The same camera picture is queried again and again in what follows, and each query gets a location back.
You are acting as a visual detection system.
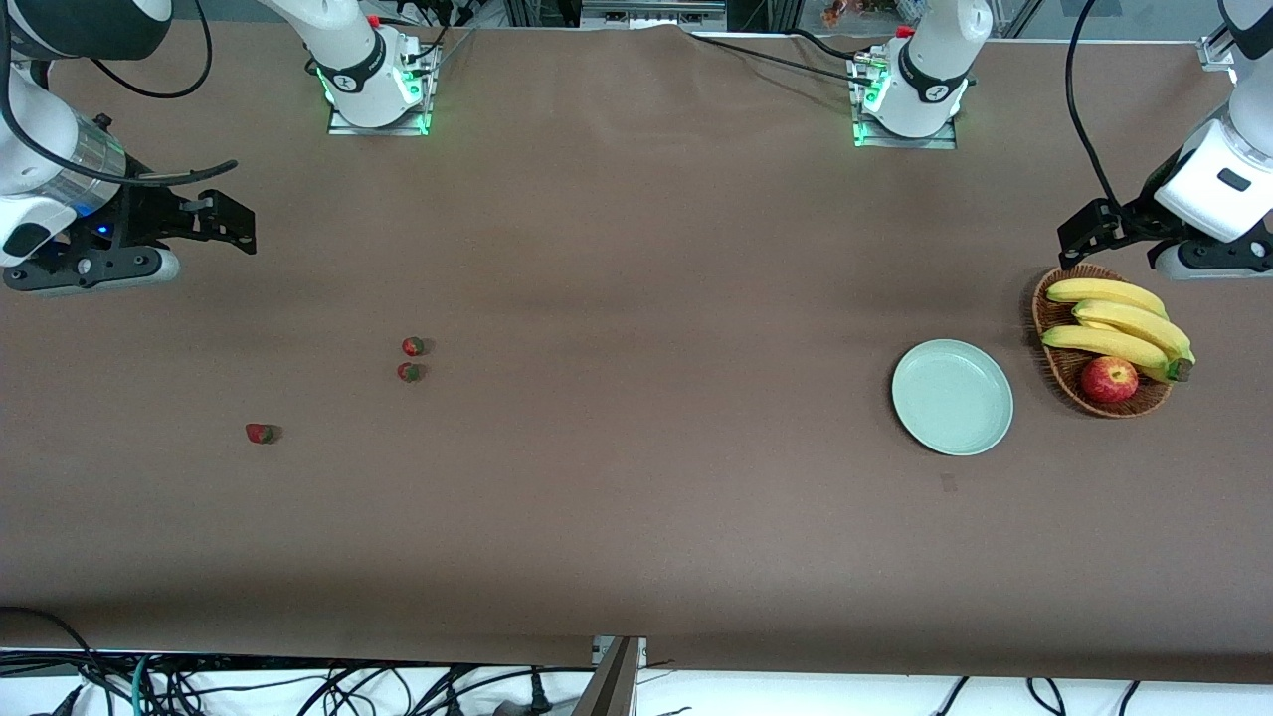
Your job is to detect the pale green round plate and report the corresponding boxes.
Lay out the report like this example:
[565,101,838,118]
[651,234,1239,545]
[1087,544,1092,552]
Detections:
[891,339,1015,457]

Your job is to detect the yellow banana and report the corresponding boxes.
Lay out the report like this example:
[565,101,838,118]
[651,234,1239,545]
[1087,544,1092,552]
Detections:
[1072,298,1195,362]
[1041,325,1170,371]
[1046,278,1170,320]
[1079,318,1192,385]

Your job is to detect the brown wicker basket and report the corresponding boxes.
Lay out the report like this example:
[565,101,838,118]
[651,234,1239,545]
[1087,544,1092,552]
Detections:
[1032,263,1175,420]

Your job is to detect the red apple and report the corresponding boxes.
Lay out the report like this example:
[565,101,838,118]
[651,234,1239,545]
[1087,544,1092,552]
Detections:
[1081,356,1140,405]

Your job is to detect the brown table cover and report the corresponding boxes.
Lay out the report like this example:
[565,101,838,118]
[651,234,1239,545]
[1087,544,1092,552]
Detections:
[0,20,1273,687]

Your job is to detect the grey background box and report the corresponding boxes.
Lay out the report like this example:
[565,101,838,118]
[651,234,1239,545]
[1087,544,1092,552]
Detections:
[580,0,727,31]

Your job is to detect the brown wooden beam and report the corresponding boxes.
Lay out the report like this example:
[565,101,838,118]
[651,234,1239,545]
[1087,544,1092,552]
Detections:
[572,638,642,716]

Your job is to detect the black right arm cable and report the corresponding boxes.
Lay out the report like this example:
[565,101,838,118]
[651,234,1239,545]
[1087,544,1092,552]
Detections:
[0,0,240,190]

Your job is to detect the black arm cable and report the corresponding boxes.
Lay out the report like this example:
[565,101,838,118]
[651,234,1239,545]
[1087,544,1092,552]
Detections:
[1065,0,1130,215]
[0,0,240,190]

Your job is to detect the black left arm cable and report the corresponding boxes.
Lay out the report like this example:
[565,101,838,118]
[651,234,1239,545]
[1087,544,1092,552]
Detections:
[1065,0,1130,215]

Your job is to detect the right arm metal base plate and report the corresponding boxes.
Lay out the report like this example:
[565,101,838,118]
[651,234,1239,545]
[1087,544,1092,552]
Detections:
[326,45,433,137]

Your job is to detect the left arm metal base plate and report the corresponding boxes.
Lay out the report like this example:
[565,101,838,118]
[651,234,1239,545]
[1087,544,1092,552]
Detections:
[851,55,959,151]

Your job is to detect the black cable on table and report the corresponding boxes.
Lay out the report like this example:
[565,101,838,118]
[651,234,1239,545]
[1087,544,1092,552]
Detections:
[686,30,881,86]

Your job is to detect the small metal bracket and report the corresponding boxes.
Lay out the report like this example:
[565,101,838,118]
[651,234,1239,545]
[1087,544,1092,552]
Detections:
[593,635,648,669]

